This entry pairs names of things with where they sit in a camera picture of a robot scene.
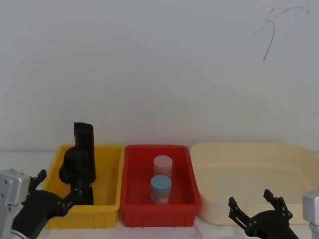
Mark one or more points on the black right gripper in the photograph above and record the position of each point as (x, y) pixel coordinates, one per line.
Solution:
(269, 224)

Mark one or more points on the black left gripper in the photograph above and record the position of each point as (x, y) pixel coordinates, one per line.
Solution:
(35, 209)

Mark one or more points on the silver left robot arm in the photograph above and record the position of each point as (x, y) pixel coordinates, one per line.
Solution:
(12, 186)

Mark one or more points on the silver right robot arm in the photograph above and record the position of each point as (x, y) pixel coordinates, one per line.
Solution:
(311, 209)

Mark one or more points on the cream plastic tub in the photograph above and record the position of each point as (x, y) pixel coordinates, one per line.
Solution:
(249, 179)

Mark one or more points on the yellow plastic bin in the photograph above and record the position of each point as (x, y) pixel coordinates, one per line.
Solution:
(107, 174)

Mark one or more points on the red plastic bin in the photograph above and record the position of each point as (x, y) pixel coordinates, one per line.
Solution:
(184, 189)

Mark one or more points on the clear jar blue lid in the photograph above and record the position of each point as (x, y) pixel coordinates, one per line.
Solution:
(160, 188)

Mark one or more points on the clear jar pink lid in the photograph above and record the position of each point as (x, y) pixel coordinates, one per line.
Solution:
(162, 165)

